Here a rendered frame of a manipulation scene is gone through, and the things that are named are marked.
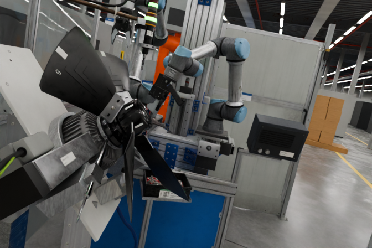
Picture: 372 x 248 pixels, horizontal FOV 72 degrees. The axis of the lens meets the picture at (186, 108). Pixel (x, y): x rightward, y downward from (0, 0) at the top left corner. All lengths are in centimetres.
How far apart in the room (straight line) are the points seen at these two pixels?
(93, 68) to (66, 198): 36
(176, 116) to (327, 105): 746
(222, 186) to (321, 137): 775
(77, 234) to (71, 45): 63
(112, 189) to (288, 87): 236
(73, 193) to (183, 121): 126
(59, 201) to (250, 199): 263
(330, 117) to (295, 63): 613
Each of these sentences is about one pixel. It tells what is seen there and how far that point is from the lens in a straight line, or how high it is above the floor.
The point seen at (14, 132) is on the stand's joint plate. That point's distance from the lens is 100.
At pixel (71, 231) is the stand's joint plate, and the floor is 79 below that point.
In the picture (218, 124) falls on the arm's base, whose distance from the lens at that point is 173.
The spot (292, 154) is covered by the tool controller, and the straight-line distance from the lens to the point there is 146.
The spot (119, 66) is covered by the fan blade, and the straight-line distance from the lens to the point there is 110.
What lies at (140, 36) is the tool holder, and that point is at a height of 149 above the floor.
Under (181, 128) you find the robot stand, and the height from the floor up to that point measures 99.
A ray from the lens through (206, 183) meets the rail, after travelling 144.
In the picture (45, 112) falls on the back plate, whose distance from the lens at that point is 98.
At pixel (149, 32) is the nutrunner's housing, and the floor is 151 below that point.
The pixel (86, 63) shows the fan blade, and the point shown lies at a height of 136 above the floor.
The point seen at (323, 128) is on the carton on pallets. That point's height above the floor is 60.
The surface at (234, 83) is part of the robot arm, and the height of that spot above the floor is 139.
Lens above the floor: 138
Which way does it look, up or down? 7 degrees down
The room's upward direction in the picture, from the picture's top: 11 degrees clockwise
